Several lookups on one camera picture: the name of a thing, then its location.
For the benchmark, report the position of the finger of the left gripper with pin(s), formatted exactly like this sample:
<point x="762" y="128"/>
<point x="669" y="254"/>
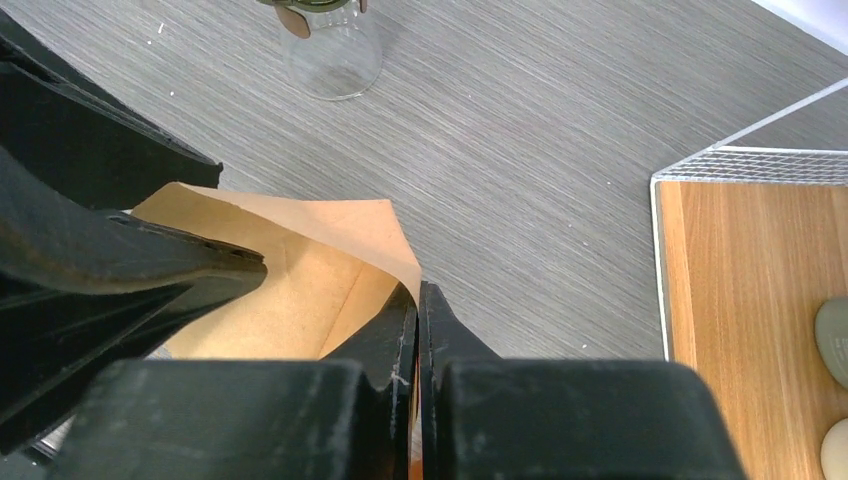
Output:
<point x="79" y="139"/>
<point x="81" y="289"/>

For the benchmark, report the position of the white wire shelf rack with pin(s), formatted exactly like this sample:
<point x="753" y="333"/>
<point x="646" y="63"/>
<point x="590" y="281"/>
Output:
<point x="749" y="242"/>

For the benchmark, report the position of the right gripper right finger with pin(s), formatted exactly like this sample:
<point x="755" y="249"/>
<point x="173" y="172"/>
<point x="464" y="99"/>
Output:
<point x="488" y="417"/>

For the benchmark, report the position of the cream lettered bottle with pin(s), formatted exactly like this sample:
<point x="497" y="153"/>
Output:
<point x="834" y="452"/>

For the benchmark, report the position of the grey green bottle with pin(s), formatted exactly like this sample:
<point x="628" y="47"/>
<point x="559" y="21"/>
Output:
<point x="831" y="337"/>

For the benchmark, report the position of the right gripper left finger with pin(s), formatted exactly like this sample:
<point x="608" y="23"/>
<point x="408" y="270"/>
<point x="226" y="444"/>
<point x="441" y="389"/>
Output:
<point x="346" y="416"/>

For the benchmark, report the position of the clear glass beaker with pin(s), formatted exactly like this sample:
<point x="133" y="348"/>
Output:
<point x="332" y="56"/>

